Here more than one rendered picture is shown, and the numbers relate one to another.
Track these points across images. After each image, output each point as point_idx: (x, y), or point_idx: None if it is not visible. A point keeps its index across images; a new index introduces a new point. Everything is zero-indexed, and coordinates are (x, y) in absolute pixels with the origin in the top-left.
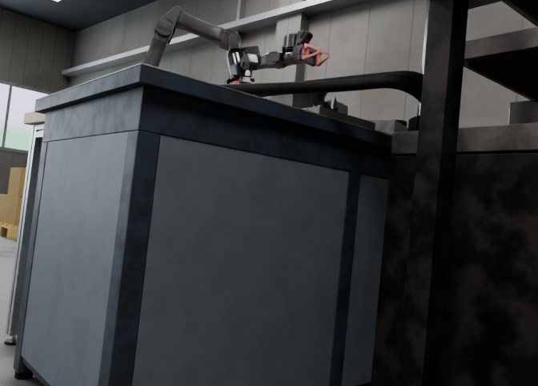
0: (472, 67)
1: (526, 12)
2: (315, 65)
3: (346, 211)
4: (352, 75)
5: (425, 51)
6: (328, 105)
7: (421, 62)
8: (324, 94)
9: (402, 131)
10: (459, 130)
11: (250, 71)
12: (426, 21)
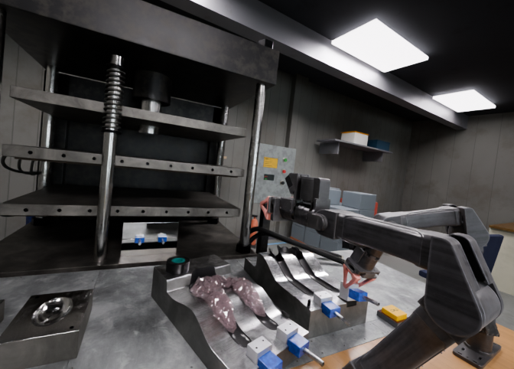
0: (230, 217)
1: (187, 173)
2: (271, 218)
3: None
4: (281, 234)
5: (269, 223)
6: (278, 254)
7: (251, 220)
8: (279, 249)
9: (255, 252)
10: None
11: (424, 269)
12: (253, 201)
